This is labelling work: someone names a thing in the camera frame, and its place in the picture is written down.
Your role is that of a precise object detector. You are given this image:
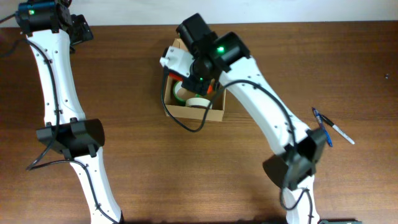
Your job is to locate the beige masking tape roll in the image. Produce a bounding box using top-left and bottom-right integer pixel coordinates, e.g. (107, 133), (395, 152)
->
(185, 97), (211, 109)

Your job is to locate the green tape roll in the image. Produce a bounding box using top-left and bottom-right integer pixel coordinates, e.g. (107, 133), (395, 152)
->
(172, 81), (200, 106)

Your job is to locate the orange utility knife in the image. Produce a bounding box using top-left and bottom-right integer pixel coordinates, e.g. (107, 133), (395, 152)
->
(169, 73), (215, 94)

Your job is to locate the brown cardboard box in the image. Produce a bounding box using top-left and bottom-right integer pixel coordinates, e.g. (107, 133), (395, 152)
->
(162, 39), (215, 120)

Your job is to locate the blue pen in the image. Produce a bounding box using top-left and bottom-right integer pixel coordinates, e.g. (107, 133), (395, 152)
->
(312, 107), (333, 147)

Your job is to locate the black white marker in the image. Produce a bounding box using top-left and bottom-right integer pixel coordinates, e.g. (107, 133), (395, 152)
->
(321, 114), (355, 144)

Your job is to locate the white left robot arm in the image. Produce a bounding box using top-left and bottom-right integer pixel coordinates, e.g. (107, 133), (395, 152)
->
(15, 1), (124, 223)

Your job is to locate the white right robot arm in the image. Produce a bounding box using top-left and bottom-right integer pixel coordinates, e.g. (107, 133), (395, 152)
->
(176, 14), (326, 223)

